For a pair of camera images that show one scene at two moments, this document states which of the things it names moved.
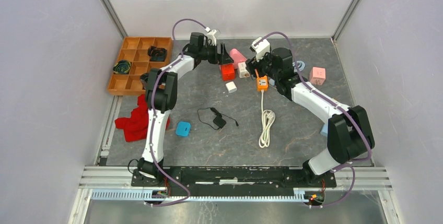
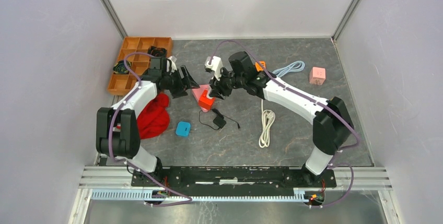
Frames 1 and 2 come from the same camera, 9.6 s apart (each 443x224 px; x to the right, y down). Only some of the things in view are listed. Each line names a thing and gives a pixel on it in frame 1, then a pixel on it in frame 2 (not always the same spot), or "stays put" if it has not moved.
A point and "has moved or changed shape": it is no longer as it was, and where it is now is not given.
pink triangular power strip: [237, 57] has moved or changed shape
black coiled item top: [156, 54] stays put
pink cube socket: [317, 75] stays put
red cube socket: [228, 72] has moved or changed shape
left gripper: [223, 58] to [184, 84]
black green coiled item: [121, 67] stays put
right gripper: [253, 65] to [218, 89]
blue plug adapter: [183, 128] stays put
